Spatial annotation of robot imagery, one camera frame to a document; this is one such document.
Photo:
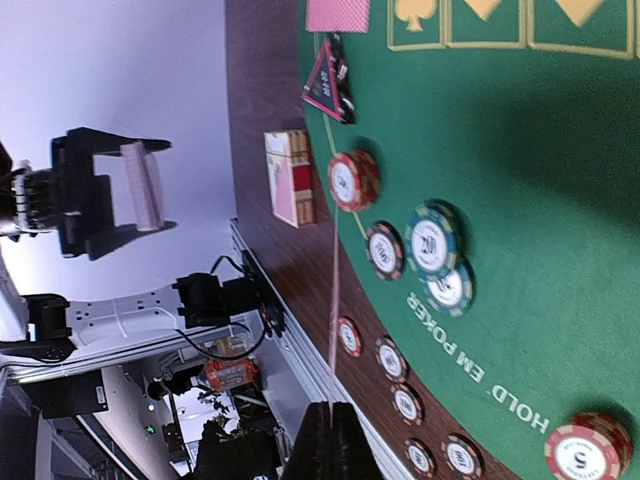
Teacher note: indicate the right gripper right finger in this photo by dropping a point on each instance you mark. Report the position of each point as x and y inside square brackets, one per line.
[350, 455]

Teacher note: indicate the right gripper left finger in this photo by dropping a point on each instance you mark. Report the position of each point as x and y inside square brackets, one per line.
[310, 453]

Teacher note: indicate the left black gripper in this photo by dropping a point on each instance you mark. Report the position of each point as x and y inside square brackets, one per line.
[84, 211]

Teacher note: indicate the pink playing card deck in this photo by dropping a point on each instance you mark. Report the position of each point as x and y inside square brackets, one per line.
[145, 186]

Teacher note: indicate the red poker chip stack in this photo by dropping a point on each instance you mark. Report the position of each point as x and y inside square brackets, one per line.
[349, 336]

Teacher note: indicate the pink card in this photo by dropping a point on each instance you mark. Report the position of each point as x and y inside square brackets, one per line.
[346, 16]
[334, 313]

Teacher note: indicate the brown chip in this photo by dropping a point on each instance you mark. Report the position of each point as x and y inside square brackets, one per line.
[384, 250]

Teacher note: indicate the red chips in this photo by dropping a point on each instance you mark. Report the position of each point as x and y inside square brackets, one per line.
[354, 180]
[591, 446]

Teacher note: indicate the green chips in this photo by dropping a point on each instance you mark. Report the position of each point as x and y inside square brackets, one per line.
[435, 244]

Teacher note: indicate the triangular black red dealer button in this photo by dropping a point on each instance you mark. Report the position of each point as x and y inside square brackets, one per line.
[327, 87]

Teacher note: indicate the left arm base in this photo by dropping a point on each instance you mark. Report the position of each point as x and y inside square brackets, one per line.
[206, 301]

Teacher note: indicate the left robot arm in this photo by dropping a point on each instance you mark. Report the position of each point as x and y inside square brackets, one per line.
[48, 328]

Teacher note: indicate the scattered brown chip three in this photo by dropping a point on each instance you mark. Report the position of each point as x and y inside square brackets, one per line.
[420, 458]

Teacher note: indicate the scattered brown chip two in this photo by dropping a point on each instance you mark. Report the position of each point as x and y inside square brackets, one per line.
[407, 404]

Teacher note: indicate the scattered brown chip one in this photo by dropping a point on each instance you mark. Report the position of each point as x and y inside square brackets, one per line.
[390, 359]

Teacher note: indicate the playing card box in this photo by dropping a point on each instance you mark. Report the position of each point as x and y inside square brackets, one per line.
[289, 166]

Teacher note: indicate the round green poker mat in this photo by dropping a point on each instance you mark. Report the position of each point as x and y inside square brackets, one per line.
[524, 115]

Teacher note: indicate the front aluminium rail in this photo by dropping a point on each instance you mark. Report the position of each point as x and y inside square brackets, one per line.
[311, 373]

